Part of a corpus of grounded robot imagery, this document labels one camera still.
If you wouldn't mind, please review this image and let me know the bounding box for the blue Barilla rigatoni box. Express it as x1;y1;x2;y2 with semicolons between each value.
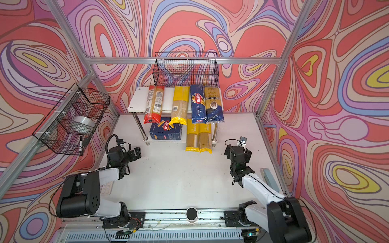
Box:
149;117;183;140

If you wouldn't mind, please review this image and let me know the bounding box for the yellow Pastatime bag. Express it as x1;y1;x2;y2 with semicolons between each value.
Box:
199;124;212;154
185;118;200;152

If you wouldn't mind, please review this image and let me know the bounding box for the red spaghetti bag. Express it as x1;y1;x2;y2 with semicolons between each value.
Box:
144;86;165;124

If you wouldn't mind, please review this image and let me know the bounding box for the blue clear spaghetti bag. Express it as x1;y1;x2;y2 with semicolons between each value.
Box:
204;86;224;123

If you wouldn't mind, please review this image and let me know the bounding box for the blue Barilla spaghetti box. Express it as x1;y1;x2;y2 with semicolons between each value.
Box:
190;85;207;124

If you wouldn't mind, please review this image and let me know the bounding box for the yellow spaghetti bag barcode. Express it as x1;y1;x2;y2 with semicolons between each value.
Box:
169;86;190;126

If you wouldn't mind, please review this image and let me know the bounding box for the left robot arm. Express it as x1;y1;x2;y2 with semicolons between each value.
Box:
55;134;142;229

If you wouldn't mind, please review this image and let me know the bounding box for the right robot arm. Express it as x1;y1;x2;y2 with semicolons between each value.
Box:
224;144;312;243

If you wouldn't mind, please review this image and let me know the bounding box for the white two-tier shelf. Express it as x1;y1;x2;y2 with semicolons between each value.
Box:
127;86;223;145

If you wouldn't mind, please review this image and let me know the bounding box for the white calculator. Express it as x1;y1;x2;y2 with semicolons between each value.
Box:
100;182;114;195

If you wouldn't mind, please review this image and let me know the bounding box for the grey white stapler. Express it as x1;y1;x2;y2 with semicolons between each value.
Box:
260;168;280;192

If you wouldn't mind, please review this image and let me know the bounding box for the black marker pen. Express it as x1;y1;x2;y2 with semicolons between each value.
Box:
79;136;83;154

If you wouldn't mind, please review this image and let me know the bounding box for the silver tape roll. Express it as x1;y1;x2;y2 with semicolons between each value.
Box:
73;115;95;127

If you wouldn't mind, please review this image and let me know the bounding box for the round black white sensor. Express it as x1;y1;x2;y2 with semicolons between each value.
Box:
185;207;198;223

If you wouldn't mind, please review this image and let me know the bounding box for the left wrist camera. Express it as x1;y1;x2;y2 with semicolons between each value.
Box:
116;139;124;146

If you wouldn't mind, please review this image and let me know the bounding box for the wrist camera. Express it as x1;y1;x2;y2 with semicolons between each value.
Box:
116;139;124;146
239;137;247;146

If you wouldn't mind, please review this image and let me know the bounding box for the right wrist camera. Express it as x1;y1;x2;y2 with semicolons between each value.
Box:
239;137;247;146

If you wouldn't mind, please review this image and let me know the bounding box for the black wire basket left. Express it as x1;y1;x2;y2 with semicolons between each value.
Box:
32;84;110;156

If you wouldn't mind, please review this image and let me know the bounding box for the black wire basket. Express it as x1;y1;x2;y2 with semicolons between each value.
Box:
32;84;110;156
153;51;219;88

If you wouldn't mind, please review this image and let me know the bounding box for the black wire basket back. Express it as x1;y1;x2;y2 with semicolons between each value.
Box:
153;51;219;88

